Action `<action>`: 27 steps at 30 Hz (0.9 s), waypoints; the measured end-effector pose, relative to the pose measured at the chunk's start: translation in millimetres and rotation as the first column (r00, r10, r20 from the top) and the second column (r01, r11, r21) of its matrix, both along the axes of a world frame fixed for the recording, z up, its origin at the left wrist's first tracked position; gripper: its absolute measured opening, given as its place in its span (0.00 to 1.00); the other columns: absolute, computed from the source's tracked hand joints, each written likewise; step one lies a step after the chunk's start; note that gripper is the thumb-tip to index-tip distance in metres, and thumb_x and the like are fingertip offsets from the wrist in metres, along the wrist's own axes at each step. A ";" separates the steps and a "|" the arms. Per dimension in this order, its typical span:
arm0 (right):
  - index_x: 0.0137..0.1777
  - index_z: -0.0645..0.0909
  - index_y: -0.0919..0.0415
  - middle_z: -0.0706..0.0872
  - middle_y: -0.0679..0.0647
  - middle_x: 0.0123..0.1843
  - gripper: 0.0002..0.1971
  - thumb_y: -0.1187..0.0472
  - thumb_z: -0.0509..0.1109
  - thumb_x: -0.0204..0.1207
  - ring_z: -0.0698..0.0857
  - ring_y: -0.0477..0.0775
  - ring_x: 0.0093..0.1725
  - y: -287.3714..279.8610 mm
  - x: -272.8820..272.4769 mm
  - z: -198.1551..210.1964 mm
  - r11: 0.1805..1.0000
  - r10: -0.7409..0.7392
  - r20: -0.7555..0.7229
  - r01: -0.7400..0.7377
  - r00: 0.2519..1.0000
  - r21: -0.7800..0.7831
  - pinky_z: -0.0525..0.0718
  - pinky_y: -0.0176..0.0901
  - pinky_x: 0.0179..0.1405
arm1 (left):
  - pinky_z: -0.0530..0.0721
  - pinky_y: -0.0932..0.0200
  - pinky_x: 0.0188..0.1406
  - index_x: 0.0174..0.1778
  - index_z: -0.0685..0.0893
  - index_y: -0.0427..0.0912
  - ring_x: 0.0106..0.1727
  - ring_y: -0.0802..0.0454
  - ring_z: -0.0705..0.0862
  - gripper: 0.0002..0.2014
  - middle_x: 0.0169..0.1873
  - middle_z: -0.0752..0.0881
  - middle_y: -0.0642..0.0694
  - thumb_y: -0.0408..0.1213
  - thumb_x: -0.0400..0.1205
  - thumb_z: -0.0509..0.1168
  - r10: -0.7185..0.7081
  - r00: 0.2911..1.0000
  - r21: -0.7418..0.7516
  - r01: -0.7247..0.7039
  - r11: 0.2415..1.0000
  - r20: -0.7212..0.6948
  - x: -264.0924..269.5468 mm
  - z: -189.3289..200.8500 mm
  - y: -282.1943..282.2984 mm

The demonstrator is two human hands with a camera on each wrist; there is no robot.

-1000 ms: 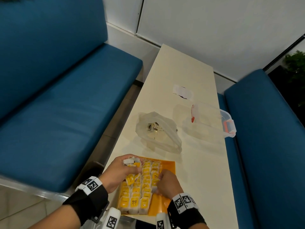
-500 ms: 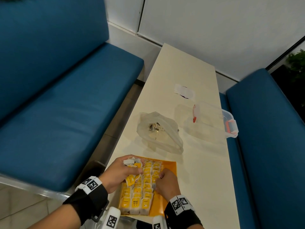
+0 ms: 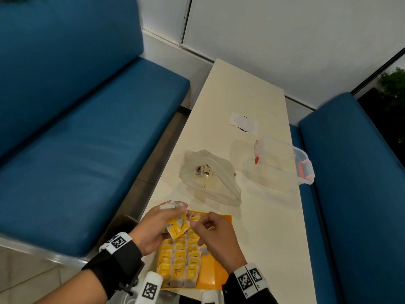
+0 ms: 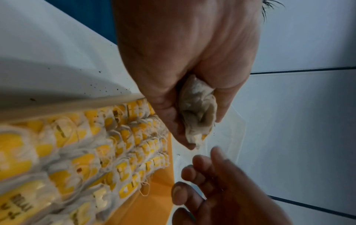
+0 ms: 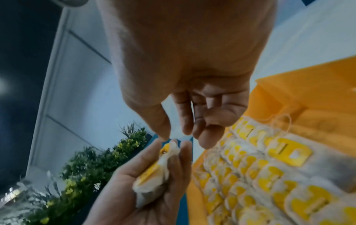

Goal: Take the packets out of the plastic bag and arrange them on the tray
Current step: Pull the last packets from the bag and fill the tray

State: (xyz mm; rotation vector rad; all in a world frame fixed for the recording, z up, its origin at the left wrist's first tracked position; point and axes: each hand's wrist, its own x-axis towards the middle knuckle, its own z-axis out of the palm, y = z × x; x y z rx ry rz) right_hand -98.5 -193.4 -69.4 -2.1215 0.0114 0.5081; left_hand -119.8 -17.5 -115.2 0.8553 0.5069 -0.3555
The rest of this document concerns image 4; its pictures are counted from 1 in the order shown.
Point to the green leafy plant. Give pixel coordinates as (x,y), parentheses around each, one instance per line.
(267,6)

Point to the person's right hand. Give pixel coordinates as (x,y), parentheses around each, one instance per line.
(236,197)

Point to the row of tea bags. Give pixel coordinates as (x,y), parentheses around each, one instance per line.
(83,153)

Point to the clear plastic bag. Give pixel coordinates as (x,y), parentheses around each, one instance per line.
(233,131)

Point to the person's left hand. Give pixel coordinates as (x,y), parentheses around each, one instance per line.
(180,39)

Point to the bunch of tea bags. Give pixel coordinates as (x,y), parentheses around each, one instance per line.
(199,105)

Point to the yellow tray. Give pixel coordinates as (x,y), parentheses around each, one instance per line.
(155,197)

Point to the blue sofa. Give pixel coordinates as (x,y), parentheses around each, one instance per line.
(89,17)

